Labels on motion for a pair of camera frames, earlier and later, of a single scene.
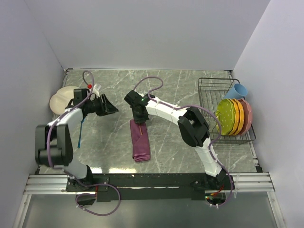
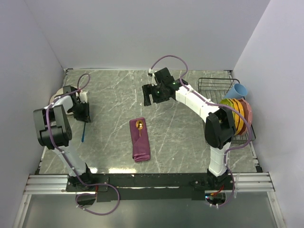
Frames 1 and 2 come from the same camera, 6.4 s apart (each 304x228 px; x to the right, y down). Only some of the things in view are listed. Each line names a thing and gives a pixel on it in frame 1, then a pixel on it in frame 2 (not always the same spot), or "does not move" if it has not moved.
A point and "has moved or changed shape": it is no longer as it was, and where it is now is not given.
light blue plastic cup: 238,90 does not move
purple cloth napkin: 139,141 does not move
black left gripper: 106,108 to 85,117
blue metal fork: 79,144 has moved or changed shape
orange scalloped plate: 239,117 does not move
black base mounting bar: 150,187 does not move
